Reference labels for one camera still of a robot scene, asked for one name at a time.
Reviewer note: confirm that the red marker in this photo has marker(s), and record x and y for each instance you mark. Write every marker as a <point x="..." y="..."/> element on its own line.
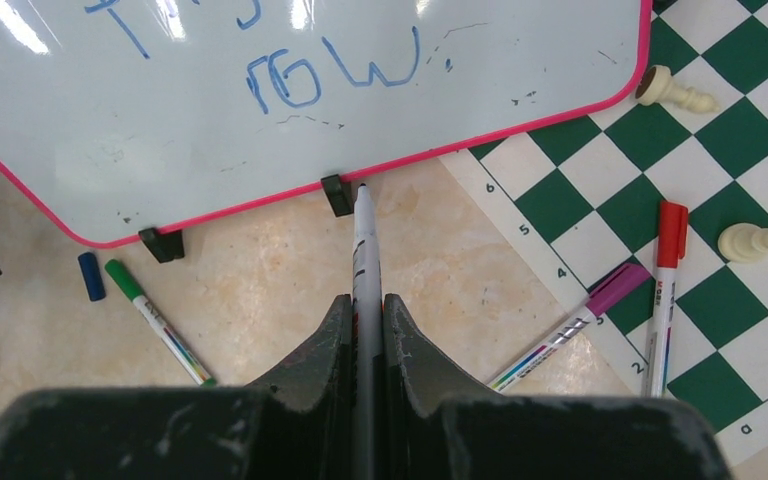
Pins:
<point x="670" y="250"/>

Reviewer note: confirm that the green capped marker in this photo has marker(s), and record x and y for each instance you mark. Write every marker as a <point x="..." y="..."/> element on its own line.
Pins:
<point x="133" y="291"/>

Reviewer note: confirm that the black whiteboard foot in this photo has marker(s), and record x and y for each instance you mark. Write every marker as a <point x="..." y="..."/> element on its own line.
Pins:
<point x="339" y="195"/>
<point x="164" y="247"/>

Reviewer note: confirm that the pink purple marker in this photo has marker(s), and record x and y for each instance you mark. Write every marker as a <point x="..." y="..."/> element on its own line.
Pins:
<point x="608" y="293"/>

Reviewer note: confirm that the right black whiteboard foot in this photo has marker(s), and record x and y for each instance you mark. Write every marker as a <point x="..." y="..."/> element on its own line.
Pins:
<point x="339" y="195"/>

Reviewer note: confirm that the left black whiteboard foot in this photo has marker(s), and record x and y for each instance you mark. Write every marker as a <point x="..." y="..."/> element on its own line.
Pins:
<point x="164" y="247"/>

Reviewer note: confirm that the green white chessboard mat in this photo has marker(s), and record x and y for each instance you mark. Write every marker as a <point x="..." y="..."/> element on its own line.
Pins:
<point x="675" y="179"/>

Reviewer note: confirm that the white board with pink frame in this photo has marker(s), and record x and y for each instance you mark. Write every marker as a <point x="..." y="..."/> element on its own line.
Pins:
<point x="118" y="116"/>

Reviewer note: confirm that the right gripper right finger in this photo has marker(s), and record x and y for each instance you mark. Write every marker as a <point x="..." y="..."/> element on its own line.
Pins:
<point x="445" y="424"/>

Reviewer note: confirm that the blue marker cap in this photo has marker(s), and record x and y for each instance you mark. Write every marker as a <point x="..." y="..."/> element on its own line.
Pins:
<point x="91" y="274"/>

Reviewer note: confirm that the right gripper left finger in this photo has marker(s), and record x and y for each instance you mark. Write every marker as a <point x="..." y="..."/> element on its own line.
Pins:
<point x="290" y="423"/>

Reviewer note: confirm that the blue capped marker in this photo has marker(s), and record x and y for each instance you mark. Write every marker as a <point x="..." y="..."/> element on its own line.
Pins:
<point x="367" y="337"/>

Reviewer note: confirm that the cream chess piece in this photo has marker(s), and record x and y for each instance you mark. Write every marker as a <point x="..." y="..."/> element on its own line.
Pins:
<point x="659" y="86"/>
<point x="743" y="243"/>

